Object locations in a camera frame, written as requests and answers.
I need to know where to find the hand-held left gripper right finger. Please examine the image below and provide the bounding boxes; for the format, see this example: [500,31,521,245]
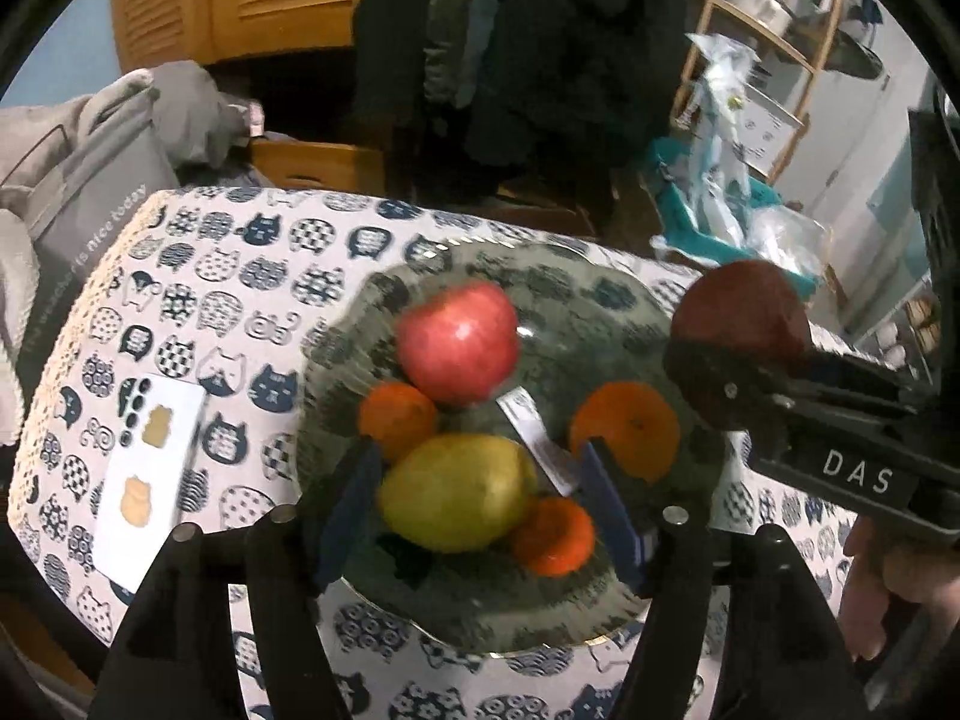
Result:
[576,436,878,720]

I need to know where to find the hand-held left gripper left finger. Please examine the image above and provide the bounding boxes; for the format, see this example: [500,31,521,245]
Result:
[88,436,385,720]

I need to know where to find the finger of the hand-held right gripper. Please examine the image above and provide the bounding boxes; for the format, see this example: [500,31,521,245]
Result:
[805,349,932,422]
[664,337,797,437]

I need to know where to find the small tangerine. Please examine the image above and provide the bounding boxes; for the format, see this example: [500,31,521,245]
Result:
[510,496,597,578]
[358,382,440,464]

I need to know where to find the red apple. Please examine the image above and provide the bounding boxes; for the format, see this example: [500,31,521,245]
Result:
[670,260,812,432]
[395,281,522,407]

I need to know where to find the large orange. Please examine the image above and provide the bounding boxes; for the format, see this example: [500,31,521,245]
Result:
[568,382,682,485]

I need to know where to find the clear glass fluted bowl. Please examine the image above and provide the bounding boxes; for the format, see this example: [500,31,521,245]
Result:
[296,240,732,657]

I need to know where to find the person's right hand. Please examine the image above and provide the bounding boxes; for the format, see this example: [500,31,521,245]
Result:
[838,521,935,665]

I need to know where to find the clear plastic bag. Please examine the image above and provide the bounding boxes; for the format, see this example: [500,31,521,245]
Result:
[742,206,833,278]

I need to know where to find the white sticker sheet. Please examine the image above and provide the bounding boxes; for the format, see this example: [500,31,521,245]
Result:
[94,373,207,593]

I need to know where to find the printed white plastic bag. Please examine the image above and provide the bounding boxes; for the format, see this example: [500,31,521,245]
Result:
[686,34,762,241]

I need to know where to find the white labelled box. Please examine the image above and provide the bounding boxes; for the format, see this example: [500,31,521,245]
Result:
[731,86,807,181]

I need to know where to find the cat print tablecloth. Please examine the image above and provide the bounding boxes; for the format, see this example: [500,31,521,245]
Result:
[7,187,901,720]

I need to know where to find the dark round pan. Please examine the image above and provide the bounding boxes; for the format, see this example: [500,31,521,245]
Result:
[832,22,882,80]

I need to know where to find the light wooden crate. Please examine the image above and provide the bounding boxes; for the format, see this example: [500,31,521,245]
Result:
[251,139,387,192]

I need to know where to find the metal pot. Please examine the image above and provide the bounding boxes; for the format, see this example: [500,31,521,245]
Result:
[720,0,796,35]

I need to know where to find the dark hanging jackets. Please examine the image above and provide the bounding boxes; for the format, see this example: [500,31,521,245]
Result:
[352,0,691,196]

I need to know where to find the wooden storage rack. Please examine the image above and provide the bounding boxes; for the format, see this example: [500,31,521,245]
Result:
[679,0,848,181]

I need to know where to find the grey fabric bag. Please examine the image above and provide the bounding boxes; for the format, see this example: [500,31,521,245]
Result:
[15,124,177,406]

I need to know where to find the grey bag with text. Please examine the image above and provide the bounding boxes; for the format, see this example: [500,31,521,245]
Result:
[0,67,162,451]

